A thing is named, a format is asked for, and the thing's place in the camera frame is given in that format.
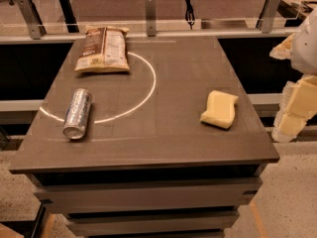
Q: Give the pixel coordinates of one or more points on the middle metal bracket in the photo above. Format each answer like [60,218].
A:
[150,6]

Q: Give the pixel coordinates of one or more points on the brown chip bag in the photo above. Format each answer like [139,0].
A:
[104,50]

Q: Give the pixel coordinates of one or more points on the silver drink can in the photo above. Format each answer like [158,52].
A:
[76,118]

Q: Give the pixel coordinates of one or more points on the yellow sponge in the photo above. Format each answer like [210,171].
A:
[220,109]

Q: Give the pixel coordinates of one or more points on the left metal bracket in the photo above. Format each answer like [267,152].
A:
[30,18]

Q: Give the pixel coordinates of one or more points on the metal bracket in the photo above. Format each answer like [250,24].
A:
[30,18]
[150,6]
[270,10]

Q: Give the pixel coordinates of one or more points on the clear acrylic barrier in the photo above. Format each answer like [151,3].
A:
[162,26]

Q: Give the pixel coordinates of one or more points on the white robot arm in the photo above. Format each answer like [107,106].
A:
[304,46]

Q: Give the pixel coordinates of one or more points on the right metal bracket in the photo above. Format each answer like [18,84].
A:
[270,10]

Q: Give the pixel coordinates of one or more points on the grey table with drawers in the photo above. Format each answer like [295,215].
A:
[147,167]

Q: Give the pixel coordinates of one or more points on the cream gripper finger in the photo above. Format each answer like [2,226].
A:
[283,50]
[298,104]

